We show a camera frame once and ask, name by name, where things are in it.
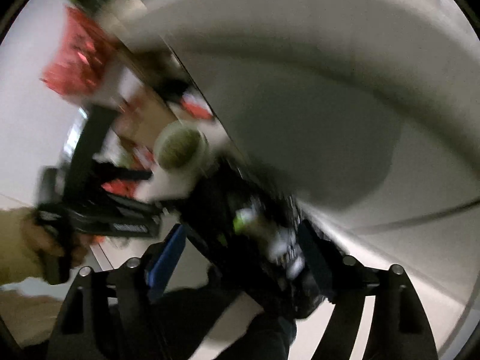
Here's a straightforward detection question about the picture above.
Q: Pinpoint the left forearm beige sleeve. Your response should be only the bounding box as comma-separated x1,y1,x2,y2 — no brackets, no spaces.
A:
0,208,43,285

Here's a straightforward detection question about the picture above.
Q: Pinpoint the black trash bag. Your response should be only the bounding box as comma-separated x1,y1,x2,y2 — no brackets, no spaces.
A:
180,156,325,320

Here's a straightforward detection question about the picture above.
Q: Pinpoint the left hand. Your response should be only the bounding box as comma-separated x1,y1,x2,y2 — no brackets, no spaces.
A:
21,214,94,268

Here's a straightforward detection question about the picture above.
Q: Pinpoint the green bucket with vegetable scraps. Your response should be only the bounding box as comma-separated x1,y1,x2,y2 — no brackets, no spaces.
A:
153,120,209,174

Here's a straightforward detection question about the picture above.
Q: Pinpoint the red and white package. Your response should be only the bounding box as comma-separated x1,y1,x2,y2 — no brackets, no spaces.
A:
169,88,215,120

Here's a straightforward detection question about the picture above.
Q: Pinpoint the red plastic bag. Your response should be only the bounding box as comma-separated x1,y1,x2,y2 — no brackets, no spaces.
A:
41,7,119,101

